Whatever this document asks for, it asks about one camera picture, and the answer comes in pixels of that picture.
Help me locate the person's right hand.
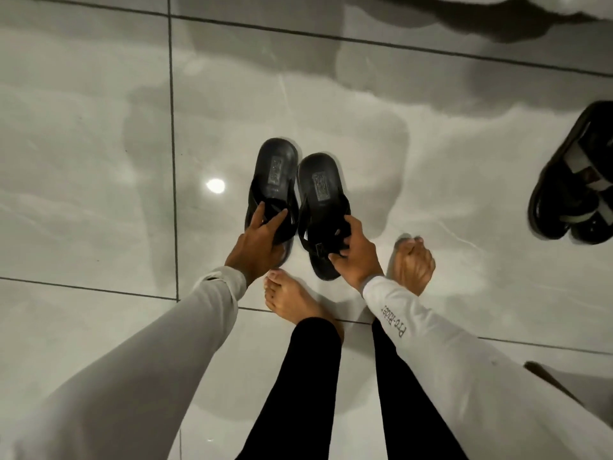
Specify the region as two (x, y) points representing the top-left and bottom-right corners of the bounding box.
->
(328, 215), (385, 294)

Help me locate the person's left hand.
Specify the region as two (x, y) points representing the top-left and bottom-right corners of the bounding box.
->
(224, 203), (289, 286)

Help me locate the black flip-flop sandal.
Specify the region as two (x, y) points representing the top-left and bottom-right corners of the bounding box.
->
(295, 152), (352, 281)
(244, 138), (300, 268)

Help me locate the person's left forearm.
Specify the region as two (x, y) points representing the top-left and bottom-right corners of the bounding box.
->
(0, 266), (248, 460)

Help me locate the person's right forearm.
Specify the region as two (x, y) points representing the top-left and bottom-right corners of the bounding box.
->
(362, 276), (613, 460)

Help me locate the person's left foot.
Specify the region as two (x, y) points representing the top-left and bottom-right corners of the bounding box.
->
(263, 269), (345, 341)

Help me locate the person's foot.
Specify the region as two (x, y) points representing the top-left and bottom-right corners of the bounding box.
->
(386, 236), (437, 297)
(263, 269), (345, 341)

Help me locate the person's right foot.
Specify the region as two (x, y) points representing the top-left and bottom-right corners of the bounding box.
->
(386, 236), (437, 297)

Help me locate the person's left leg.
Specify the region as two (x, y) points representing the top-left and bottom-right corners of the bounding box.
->
(236, 317), (343, 460)

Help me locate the person's leg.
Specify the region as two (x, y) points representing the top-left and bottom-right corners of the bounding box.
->
(371, 318), (468, 460)
(236, 317), (343, 460)

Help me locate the person's right leg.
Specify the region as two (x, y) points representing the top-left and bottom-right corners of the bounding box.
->
(371, 318), (468, 460)

